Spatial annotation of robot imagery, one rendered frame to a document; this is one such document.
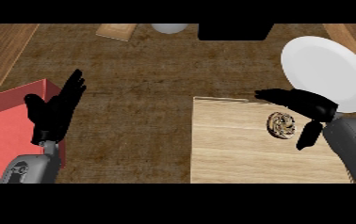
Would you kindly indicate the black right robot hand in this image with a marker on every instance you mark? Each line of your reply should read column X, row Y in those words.
column 307, row 104

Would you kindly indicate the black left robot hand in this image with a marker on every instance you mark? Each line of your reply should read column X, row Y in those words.
column 53, row 115

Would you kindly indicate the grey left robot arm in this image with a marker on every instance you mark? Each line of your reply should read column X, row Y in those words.
column 33, row 166

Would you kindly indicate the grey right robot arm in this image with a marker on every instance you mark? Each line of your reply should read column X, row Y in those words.
column 343, row 143

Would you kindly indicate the white round plate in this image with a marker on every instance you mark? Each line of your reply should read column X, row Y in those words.
column 322, row 71

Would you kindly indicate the pale wooden tray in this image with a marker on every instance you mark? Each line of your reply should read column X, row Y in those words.
column 254, row 149

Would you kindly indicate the red box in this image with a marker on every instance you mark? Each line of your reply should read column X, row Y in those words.
column 18, row 124

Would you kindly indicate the black appliance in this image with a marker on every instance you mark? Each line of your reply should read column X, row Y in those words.
column 235, row 31

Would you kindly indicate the pale wooden block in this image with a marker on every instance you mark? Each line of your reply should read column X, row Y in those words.
column 115, row 31

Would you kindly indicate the white round bowl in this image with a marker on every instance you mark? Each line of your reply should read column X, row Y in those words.
column 170, row 28

